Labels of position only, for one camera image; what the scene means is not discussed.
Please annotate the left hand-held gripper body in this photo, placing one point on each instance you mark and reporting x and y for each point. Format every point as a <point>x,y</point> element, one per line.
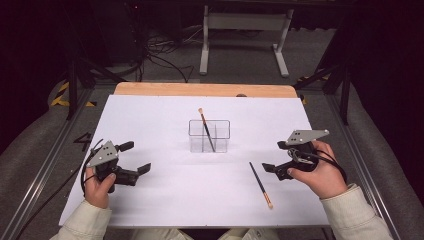
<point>103,155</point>

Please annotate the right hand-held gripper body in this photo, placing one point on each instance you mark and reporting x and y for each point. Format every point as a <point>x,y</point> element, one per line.
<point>305,136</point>

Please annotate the clear acrylic organizer box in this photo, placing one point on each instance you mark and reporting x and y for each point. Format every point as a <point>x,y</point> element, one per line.
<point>221,146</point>

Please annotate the person's left hand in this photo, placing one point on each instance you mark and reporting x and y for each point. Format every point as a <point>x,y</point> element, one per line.
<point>96,193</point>

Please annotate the person's right hand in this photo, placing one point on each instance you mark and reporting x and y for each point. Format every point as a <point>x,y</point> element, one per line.
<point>325,180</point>

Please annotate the white table mat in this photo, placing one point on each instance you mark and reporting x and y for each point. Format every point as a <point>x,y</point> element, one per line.
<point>166,193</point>

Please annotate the black tripod stand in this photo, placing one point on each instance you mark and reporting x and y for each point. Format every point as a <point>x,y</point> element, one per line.
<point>72,96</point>
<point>345,100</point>

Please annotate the person's left leg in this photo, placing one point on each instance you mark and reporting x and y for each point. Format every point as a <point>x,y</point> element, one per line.
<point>160,235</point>

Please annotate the person's leg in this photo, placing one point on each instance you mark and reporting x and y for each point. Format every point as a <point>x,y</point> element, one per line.
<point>250,235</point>
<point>160,235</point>

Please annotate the person's right leg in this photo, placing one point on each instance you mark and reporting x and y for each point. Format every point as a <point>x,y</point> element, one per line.
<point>250,235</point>

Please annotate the yellow black floor tape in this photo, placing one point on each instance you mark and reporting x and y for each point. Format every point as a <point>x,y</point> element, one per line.
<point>60,98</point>

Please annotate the grey metal stand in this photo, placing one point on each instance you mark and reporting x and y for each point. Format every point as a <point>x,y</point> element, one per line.
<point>246,21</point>

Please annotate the aluminium frame rail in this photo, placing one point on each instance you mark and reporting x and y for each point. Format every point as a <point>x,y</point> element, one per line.
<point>353,143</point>
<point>43,173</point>

